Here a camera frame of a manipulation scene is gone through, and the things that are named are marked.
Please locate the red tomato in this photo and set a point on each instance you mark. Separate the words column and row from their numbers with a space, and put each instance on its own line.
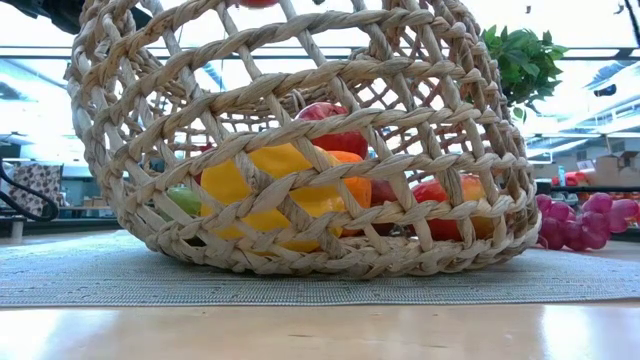
column 257, row 2

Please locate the green pear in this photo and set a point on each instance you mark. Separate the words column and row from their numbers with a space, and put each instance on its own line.
column 186, row 200

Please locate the yellow bell pepper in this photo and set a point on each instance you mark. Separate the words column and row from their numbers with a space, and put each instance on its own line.
column 225, row 185

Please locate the orange fruit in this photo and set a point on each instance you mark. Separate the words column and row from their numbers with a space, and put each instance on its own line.
column 360, row 187

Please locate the red and yellow apple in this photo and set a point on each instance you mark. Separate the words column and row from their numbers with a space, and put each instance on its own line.
column 440, row 200

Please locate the purple grape bunch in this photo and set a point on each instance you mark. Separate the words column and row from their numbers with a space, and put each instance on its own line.
column 595, row 220

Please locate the patterned brown bag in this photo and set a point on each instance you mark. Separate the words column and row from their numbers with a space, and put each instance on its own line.
column 35, row 187

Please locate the grey woven placemat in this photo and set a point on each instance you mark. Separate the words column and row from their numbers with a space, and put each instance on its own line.
column 100, row 280

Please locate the green plant in black pot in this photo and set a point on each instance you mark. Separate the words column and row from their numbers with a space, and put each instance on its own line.
column 525, row 65

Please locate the cardboard box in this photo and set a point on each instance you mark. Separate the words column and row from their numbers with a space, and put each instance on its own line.
column 615, row 170

